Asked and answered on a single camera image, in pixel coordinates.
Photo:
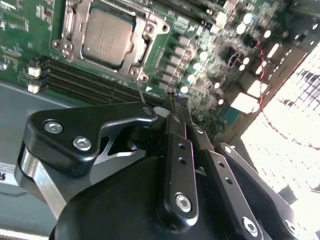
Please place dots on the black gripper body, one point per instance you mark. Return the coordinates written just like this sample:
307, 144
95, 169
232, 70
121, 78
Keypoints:
120, 207

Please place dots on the metal cpu socket cover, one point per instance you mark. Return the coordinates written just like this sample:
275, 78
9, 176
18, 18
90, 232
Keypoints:
79, 30

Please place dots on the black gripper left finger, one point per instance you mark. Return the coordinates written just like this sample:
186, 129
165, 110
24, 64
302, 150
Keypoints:
75, 120

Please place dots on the silver cpu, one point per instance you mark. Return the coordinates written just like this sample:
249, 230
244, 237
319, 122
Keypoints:
107, 37

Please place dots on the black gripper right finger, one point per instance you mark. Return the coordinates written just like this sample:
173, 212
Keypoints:
222, 172

